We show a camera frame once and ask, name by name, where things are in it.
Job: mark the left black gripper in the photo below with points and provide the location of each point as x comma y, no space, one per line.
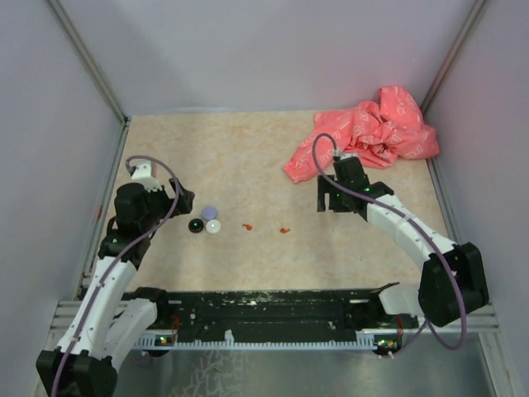
184,203

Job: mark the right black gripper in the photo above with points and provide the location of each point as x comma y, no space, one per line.
326,186

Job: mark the black charging case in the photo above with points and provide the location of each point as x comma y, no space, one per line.
196,225

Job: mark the white charging case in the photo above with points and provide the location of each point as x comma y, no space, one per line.
213,226

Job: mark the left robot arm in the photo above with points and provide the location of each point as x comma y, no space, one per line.
87,359

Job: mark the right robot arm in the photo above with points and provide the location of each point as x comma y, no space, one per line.
452,275

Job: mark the pink patterned cloth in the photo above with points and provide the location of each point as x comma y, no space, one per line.
378,133

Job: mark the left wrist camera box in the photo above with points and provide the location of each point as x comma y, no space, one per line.
145,174

